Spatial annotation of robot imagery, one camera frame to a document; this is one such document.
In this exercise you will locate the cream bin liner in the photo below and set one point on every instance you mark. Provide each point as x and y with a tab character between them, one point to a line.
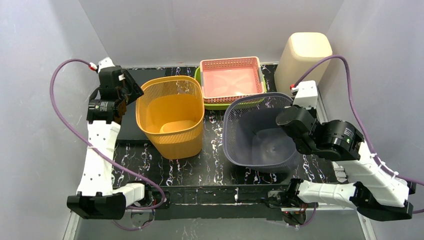
301	52

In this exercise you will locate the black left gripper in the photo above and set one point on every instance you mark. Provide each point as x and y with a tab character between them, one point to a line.
133	90

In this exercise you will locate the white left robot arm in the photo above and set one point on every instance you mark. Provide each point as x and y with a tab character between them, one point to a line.
95	197

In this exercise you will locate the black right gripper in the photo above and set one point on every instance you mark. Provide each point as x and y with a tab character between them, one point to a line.
288	117

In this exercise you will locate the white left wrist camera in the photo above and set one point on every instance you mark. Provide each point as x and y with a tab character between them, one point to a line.
102	64

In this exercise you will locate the orange slatted waste bin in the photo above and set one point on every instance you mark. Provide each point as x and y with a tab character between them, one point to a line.
171	115

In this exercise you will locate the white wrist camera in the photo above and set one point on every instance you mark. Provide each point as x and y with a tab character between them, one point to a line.
305	94
102	64

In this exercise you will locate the grey slatted waste bin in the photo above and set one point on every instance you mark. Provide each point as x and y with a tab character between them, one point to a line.
251	137

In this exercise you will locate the dark grey flat box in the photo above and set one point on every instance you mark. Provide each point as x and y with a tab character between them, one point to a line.
130	131

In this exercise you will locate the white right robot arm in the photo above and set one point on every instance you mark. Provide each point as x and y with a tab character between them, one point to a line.
370	190

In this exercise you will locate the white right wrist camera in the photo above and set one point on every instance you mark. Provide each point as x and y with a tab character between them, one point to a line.
305	94

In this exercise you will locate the pink perforated basket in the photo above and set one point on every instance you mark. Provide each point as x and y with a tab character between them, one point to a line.
234	62

